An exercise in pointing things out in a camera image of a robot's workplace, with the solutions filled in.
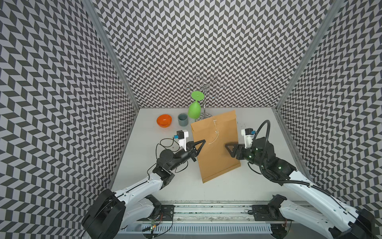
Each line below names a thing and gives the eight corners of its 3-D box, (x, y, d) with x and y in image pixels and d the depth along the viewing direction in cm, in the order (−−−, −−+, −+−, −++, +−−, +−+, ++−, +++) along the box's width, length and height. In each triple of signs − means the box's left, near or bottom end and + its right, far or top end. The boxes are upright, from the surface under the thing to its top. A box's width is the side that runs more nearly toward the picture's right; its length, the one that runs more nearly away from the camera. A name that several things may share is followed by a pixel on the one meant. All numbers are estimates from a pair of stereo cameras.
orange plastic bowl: (157, 127, 107) (155, 123, 103) (159, 119, 112) (157, 114, 108) (170, 127, 107) (169, 123, 103) (172, 119, 112) (171, 114, 108)
